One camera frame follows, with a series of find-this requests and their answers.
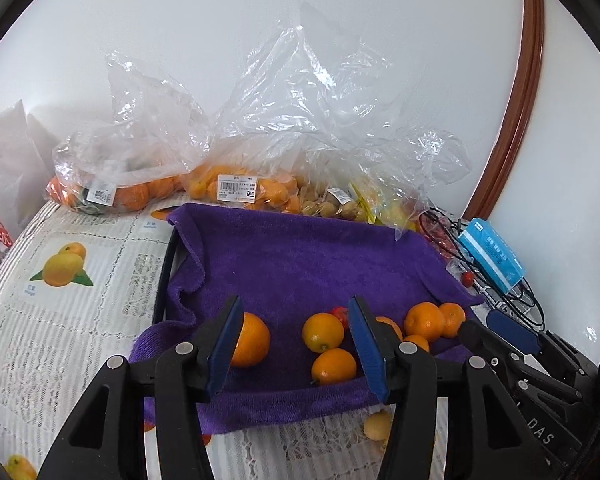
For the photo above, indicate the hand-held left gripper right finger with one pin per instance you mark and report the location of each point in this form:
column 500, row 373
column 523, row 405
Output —
column 367, row 355

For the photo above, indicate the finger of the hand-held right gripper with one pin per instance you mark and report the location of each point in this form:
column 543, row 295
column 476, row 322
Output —
column 512, row 331
column 485, row 342

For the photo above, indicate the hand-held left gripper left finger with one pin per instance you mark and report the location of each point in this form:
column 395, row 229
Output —
column 225, row 350

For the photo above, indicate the large orange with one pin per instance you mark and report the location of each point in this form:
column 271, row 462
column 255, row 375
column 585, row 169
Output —
column 252, row 340

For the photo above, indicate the small orange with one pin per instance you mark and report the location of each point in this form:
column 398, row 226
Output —
column 417, row 342
column 424, row 321
column 334, row 366
column 322, row 332
column 455, row 317

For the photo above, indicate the oval orange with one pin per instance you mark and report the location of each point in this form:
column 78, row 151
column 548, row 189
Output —
column 390, row 327

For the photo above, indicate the small red fruit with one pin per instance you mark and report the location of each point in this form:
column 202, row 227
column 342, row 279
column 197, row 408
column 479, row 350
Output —
column 340, row 315

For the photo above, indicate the black tray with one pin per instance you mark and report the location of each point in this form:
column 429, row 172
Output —
column 164, row 280

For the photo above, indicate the red cherry tomato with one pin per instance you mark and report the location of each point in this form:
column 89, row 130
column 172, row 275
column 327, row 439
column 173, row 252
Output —
column 466, row 277

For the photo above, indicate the small yellow fruit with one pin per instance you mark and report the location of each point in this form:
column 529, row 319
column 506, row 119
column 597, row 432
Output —
column 377, row 425

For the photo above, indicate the blue tissue pack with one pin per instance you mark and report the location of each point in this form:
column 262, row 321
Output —
column 490, row 257

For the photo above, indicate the purple towel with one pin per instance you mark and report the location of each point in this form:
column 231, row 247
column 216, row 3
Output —
column 290, row 270

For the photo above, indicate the clear bag of tomatoes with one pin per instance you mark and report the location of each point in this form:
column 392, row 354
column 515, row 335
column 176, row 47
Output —
column 432, row 235

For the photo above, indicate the clear bag of yellow fruit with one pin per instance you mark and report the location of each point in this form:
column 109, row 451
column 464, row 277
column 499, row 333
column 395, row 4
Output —
column 395, row 205

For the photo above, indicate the clear bag of physalis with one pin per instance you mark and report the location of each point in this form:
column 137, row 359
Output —
column 330, row 205

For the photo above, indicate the clear bag of kumquats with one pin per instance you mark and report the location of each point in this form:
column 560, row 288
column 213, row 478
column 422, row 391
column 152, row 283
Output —
column 260, row 160

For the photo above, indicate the clear bag of oranges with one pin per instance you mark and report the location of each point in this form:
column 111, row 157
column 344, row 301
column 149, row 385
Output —
column 105, row 175

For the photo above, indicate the white plastic bag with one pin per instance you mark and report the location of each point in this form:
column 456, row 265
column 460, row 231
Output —
column 10, row 160

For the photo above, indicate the brown wooden door frame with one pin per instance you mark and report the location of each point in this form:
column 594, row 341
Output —
column 520, row 95

